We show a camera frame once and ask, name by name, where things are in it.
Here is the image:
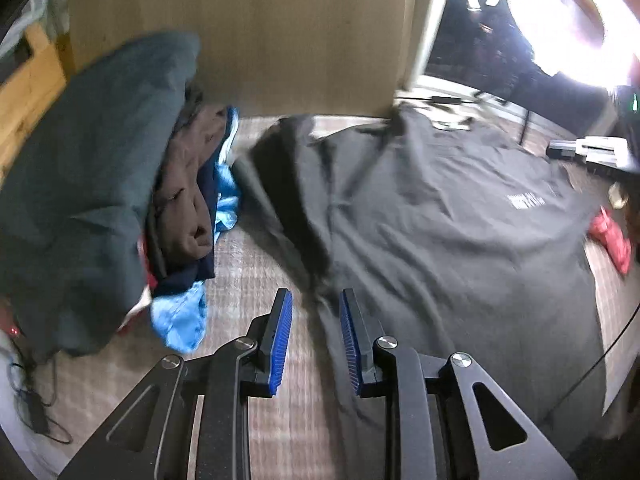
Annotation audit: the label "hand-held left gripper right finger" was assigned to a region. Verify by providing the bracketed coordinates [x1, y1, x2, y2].
[340, 287, 578, 480]

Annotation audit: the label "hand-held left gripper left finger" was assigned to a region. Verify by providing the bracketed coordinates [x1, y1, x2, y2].
[59, 287, 293, 480]

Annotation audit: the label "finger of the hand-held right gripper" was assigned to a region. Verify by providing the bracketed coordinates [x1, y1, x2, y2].
[546, 136, 630, 167]

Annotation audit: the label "dark grey shirt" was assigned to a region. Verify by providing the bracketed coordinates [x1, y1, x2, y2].
[232, 105, 611, 461]

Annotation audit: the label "black tripod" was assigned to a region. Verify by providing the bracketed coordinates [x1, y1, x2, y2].
[517, 57, 566, 146]

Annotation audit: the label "bright blue garment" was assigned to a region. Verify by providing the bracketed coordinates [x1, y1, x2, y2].
[150, 105, 241, 353]

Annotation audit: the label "white garment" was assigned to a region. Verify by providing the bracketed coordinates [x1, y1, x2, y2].
[117, 285, 153, 336]

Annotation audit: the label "dark red garment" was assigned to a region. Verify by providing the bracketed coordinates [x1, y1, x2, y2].
[137, 240, 156, 286]

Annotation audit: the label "brown garment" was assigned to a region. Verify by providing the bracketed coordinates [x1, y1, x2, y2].
[147, 105, 228, 281]

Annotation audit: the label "dark green cloth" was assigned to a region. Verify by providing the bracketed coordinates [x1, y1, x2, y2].
[0, 32, 202, 358]

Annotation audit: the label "black power adapter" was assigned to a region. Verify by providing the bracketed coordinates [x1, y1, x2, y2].
[26, 389, 51, 435]

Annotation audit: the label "light wooden board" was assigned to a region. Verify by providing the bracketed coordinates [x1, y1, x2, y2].
[67, 0, 438, 121]

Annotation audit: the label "pine plank headboard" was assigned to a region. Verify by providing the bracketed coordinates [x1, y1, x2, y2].
[0, 25, 76, 171]

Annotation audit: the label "ring light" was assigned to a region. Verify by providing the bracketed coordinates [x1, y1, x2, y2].
[500, 0, 640, 96]

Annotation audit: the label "black cable with inline switch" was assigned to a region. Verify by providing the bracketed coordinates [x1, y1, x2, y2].
[395, 91, 506, 128]

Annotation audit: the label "thin black cable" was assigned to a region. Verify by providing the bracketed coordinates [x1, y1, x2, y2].
[545, 310, 640, 421]

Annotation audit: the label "tangled black cables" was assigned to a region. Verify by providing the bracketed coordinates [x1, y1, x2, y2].
[5, 340, 73, 445]

